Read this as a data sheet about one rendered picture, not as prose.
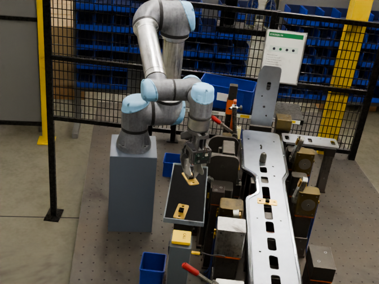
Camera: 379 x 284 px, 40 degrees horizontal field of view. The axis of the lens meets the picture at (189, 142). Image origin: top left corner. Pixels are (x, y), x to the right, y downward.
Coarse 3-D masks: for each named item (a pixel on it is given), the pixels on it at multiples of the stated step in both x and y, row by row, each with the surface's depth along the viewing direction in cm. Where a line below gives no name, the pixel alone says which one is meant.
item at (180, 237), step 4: (176, 232) 170; (180, 232) 171; (184, 232) 171; (188, 232) 171; (176, 236) 169; (180, 236) 169; (184, 236) 169; (188, 236) 169; (172, 240) 167; (176, 240) 167; (180, 240) 167; (184, 240) 167; (188, 240) 167; (180, 244) 167; (184, 244) 167; (188, 244) 167
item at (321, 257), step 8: (312, 248) 190; (320, 248) 191; (328, 248) 191; (312, 256) 186; (320, 256) 187; (328, 256) 187; (312, 264) 183; (320, 264) 183; (328, 264) 183; (304, 272) 196; (312, 272) 183; (320, 272) 183; (328, 272) 182; (304, 280) 194; (312, 280) 185; (320, 280) 184; (328, 280) 184
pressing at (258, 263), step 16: (240, 144) 262; (256, 144) 264; (272, 144) 265; (240, 160) 249; (256, 160) 250; (272, 160) 251; (256, 176) 236; (272, 176) 238; (256, 192) 224; (272, 192) 226; (256, 208) 214; (272, 208) 215; (288, 208) 217; (256, 224) 205; (288, 224) 207; (256, 240) 196; (288, 240) 198; (256, 256) 188; (288, 256) 190; (256, 272) 181; (272, 272) 182; (288, 272) 182
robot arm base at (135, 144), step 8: (120, 136) 225; (128, 136) 222; (136, 136) 222; (144, 136) 224; (120, 144) 225; (128, 144) 222; (136, 144) 223; (144, 144) 226; (128, 152) 224; (136, 152) 224; (144, 152) 226
